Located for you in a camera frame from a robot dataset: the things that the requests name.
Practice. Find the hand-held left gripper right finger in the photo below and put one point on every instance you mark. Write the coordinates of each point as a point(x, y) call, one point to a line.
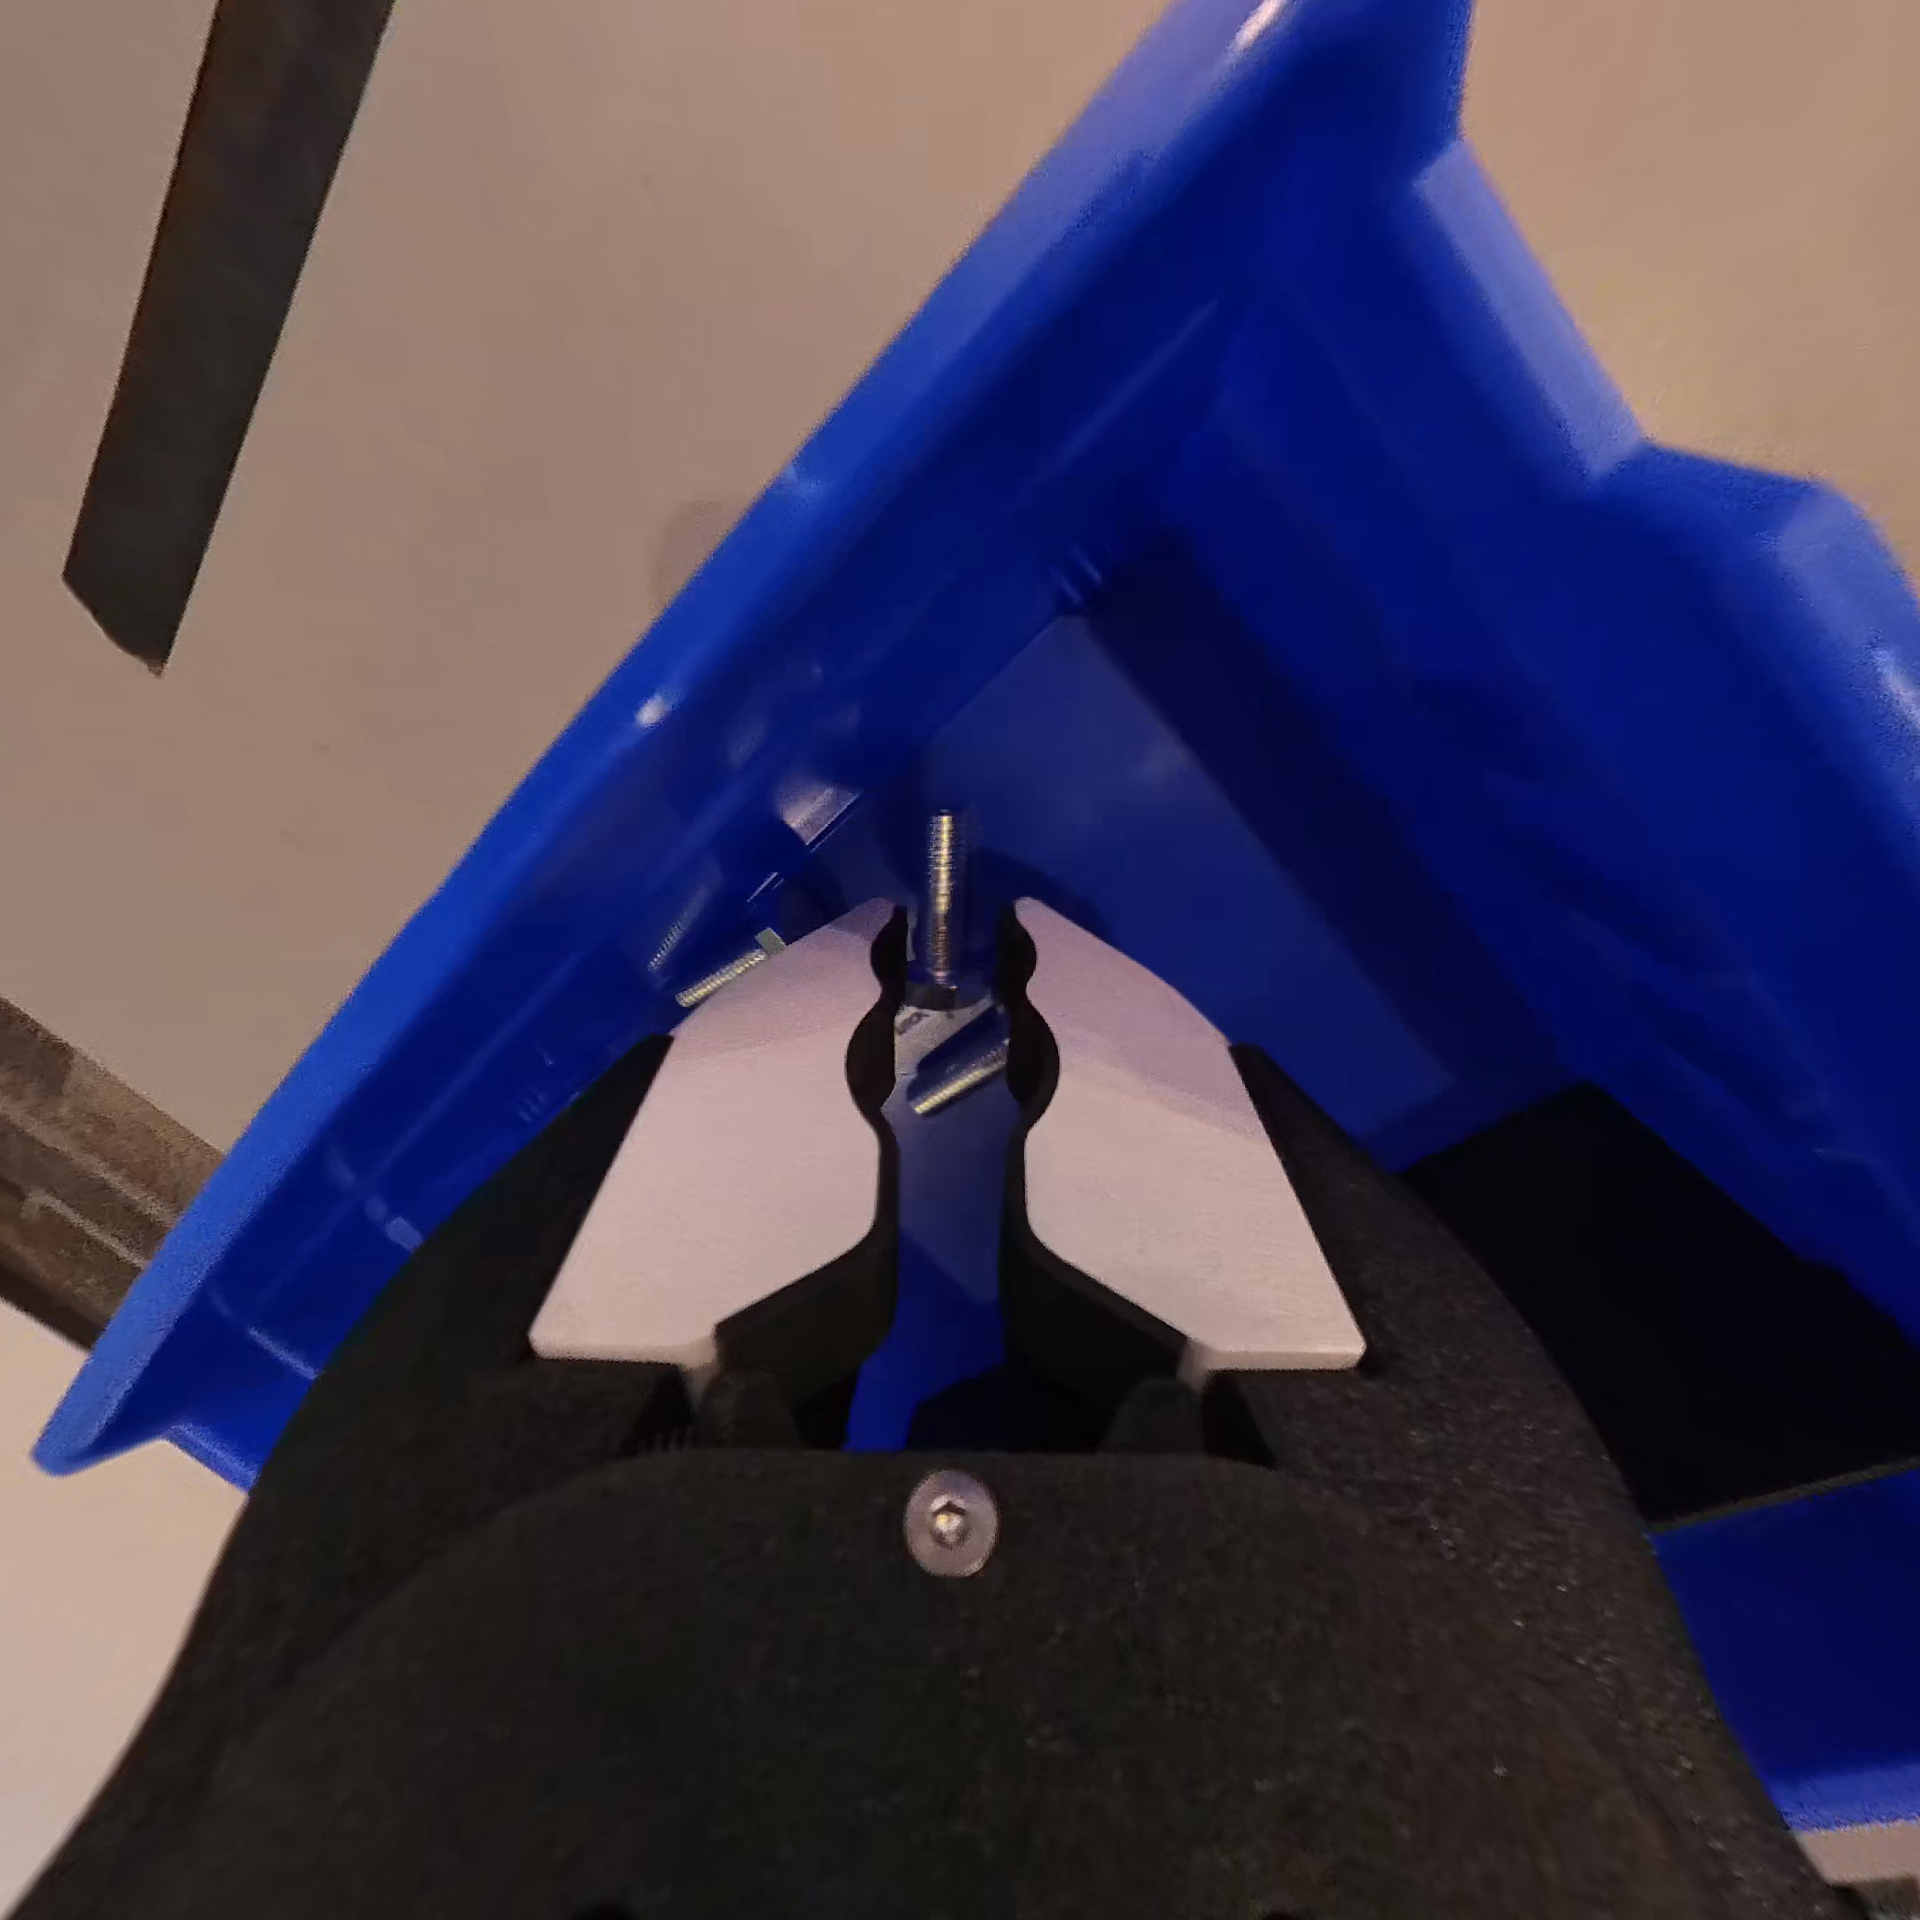
point(1184, 1183)

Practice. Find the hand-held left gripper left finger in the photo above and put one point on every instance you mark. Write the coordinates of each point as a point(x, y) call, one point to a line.
point(721, 1166)

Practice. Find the steel hex bolt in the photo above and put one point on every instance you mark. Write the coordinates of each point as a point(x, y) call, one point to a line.
point(958, 1072)
point(947, 899)
point(725, 981)

